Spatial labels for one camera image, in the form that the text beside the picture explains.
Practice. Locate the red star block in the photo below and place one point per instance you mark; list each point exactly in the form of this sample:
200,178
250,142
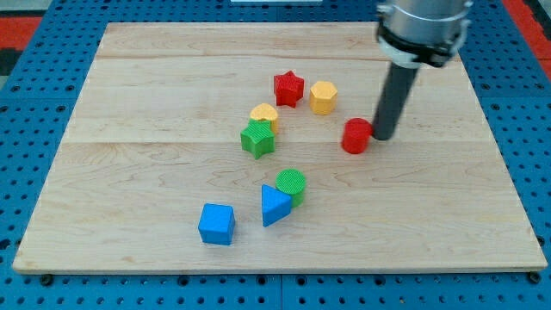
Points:
288,89

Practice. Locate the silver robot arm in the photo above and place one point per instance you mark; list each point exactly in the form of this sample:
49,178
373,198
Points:
412,33

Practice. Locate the yellow hexagon block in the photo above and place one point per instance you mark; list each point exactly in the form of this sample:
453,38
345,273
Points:
323,97

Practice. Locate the blue triangle block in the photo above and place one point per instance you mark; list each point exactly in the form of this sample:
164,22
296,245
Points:
275,205

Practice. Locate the green cylinder block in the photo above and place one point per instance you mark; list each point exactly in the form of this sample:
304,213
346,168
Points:
293,183

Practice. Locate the green star block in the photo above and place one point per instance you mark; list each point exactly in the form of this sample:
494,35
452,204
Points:
257,138

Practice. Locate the blue cube block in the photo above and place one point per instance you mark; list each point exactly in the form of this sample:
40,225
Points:
216,224

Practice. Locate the yellow heart block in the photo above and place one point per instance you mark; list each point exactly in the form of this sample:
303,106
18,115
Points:
266,112

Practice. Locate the red cylinder block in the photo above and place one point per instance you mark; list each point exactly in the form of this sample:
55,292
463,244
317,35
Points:
357,132

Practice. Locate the light wooden board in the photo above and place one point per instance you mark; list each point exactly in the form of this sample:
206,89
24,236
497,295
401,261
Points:
155,135

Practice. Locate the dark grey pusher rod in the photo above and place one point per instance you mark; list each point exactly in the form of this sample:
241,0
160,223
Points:
394,94

